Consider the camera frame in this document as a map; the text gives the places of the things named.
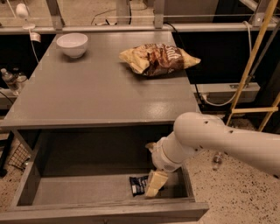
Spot white round lamp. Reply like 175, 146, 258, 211
16, 3, 36, 31

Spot grey open top drawer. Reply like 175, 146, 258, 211
0, 125, 209, 224

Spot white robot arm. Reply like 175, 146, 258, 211
145, 112, 280, 198

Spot clear plastic water bottle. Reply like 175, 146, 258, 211
1, 68, 19, 95

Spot brown yellow chip bag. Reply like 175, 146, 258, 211
119, 44, 200, 77

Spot white power strip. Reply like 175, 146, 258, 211
191, 82, 260, 105

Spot clear bottle on floor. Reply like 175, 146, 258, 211
213, 152, 223, 171

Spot grey counter cabinet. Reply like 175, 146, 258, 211
0, 31, 204, 156

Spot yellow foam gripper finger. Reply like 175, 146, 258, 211
145, 170, 168, 198
145, 143, 156, 152

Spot black wire basket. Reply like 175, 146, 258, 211
9, 144, 31, 171

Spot white ceramic bowl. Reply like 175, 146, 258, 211
56, 33, 88, 59

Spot yellow wooden ladder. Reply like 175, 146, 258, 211
226, 0, 280, 132

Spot dark blue rxbar wrapper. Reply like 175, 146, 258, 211
129, 176, 148, 196

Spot grey metal rail frame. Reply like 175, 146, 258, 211
0, 0, 279, 34

